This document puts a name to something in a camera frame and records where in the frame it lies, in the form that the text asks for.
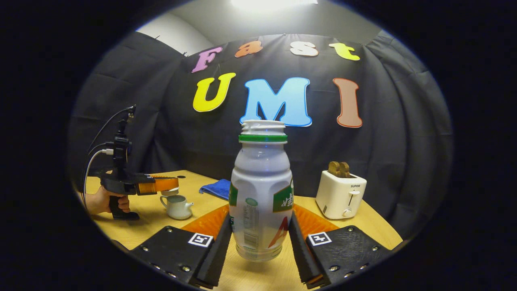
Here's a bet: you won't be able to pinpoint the white water bottle green label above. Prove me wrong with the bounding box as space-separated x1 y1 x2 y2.
229 120 294 262

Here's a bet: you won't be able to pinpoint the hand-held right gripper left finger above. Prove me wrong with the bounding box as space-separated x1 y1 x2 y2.
129 204 233 289

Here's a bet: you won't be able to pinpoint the blue towel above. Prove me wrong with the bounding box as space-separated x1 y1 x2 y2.
199 179 231 200

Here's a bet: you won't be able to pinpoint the white teacup with spout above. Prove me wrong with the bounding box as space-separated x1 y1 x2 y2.
160 195 194 220

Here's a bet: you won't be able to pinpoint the black backdrop cloth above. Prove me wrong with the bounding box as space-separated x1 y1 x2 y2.
69 30 453 239

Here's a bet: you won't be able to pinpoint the white toaster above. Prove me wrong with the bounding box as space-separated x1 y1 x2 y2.
315 170 367 220

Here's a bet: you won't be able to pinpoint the ceiling light panel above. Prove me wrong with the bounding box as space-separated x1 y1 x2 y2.
231 0 317 12

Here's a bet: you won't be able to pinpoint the black camera cable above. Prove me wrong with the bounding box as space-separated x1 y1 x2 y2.
87 106 136 155

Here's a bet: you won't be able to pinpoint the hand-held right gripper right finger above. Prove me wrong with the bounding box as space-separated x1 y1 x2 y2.
288 203 392 289

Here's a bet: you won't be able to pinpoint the white camera cable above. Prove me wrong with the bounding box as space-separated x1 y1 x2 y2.
82 148 114 207

